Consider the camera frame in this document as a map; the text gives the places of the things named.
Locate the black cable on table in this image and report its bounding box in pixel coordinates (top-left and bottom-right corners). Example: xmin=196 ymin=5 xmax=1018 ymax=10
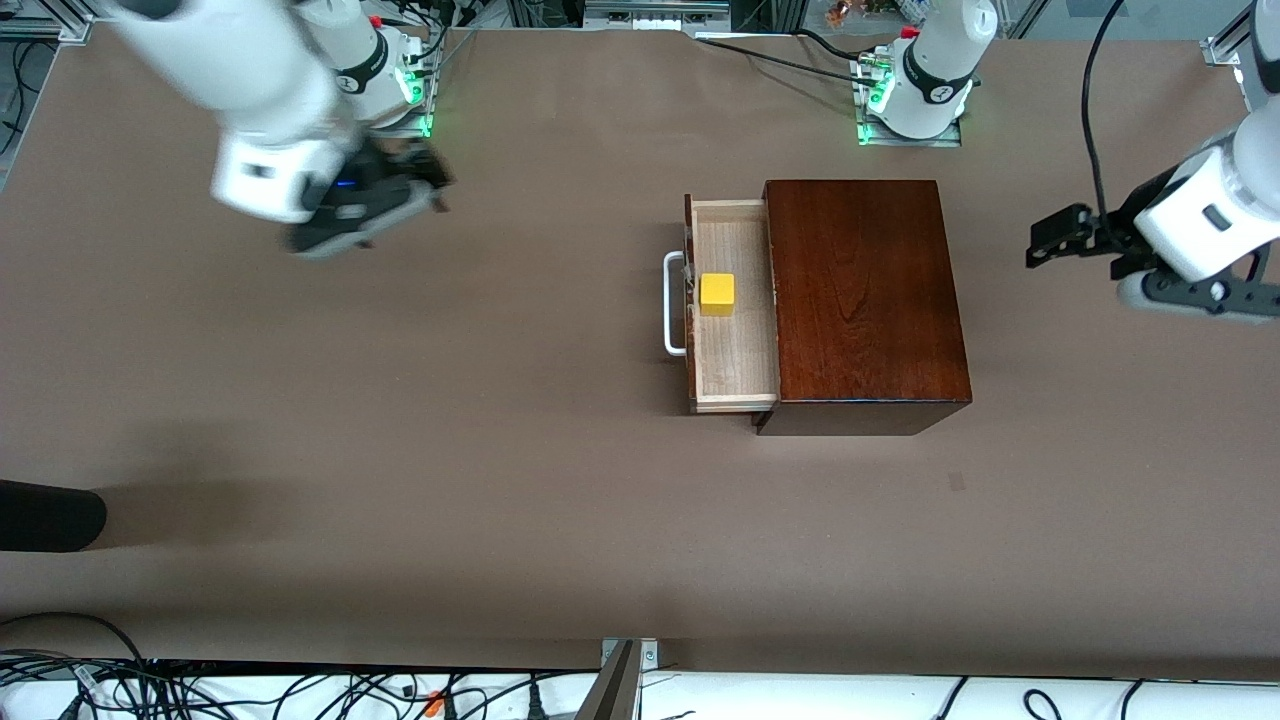
xmin=695 ymin=36 xmax=871 ymax=86

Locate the wooden drawer with white handle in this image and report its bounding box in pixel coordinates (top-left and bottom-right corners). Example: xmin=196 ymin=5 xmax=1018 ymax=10
xmin=664 ymin=193 xmax=781 ymax=414

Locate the grey metal post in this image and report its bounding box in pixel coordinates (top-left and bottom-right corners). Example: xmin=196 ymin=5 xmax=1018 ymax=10
xmin=575 ymin=640 xmax=641 ymax=720

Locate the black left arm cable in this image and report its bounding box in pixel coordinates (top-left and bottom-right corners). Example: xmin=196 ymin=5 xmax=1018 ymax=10
xmin=1082 ymin=0 xmax=1133 ymax=227

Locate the dark wooden drawer cabinet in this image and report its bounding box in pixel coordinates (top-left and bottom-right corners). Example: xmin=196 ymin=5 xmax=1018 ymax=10
xmin=757 ymin=180 xmax=973 ymax=437

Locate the table cover sheet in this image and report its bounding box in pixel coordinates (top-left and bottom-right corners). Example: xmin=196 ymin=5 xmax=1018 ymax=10
xmin=0 ymin=20 xmax=1280 ymax=683

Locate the aluminium frame extrusion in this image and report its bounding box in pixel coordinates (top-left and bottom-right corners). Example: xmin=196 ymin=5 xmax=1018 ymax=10
xmin=0 ymin=0 xmax=96 ymax=43
xmin=1203 ymin=10 xmax=1256 ymax=67

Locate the grey equipment box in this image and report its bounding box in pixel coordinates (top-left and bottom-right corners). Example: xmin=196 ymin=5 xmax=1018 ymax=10
xmin=583 ymin=0 xmax=733 ymax=31

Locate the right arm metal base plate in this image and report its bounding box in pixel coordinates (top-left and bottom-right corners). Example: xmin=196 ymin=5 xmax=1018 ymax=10
xmin=352 ymin=100 xmax=433 ymax=139

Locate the black cylindrical object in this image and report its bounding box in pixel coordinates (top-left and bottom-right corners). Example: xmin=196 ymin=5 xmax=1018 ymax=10
xmin=0 ymin=480 xmax=108 ymax=553

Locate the silver mounting bracket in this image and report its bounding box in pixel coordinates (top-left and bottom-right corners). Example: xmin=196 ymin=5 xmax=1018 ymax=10
xmin=600 ymin=638 xmax=661 ymax=669

